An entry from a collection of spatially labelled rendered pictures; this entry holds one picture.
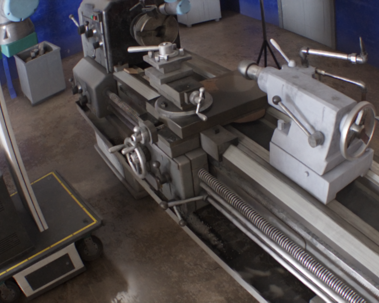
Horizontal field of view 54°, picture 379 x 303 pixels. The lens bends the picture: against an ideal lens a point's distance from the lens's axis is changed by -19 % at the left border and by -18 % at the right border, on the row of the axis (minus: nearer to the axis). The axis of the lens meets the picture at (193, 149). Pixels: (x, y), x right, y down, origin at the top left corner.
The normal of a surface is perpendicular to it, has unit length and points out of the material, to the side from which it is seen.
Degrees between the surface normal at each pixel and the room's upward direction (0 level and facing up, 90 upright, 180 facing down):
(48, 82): 90
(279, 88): 85
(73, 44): 90
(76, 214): 0
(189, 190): 90
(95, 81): 32
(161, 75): 0
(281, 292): 0
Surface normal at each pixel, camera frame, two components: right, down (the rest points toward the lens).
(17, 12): 0.57, 0.47
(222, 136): -0.09, -0.83
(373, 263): -0.57, -0.46
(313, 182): -0.84, 0.36
